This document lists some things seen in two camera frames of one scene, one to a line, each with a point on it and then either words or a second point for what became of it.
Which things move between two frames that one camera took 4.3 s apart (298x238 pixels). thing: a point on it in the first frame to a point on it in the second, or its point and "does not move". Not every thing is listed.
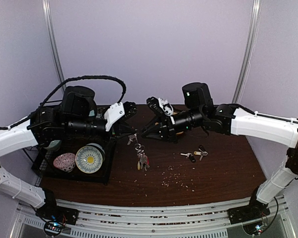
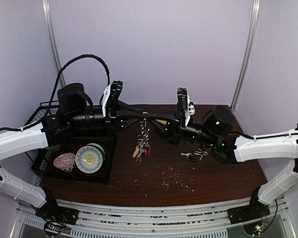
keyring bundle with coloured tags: x=143 y=160 to x=143 y=148
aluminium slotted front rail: x=213 y=221 does not move
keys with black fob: x=190 y=155 does not move
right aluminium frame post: x=250 y=51 does not move
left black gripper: x=121 y=128 to x=112 y=122
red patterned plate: x=65 y=161 does not move
